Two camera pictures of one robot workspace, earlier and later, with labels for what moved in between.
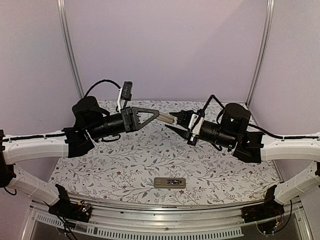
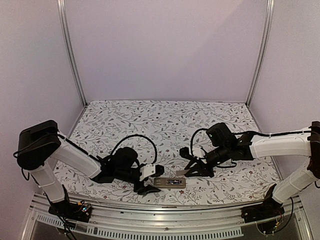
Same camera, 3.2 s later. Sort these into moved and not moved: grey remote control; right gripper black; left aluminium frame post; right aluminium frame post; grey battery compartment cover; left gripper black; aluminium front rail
Moved: right gripper black; left gripper black; grey battery compartment cover
Not moved: left aluminium frame post; aluminium front rail; grey remote control; right aluminium frame post
